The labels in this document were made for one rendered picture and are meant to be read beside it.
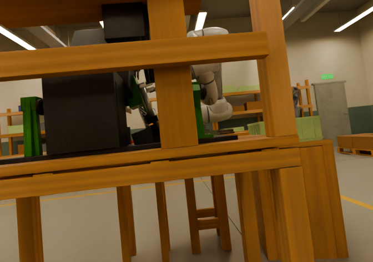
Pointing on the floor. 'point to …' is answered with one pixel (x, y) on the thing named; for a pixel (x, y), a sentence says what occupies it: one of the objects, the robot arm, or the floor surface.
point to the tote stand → (267, 232)
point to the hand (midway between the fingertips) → (146, 87)
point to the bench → (262, 156)
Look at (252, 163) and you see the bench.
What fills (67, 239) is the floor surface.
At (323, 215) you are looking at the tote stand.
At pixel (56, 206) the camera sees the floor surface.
